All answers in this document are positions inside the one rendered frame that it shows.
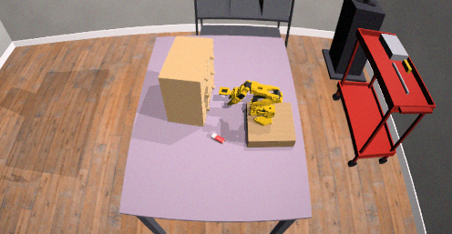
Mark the red and white eraser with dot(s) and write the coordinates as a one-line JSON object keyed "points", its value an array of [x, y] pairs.
{"points": [[218, 138]]}

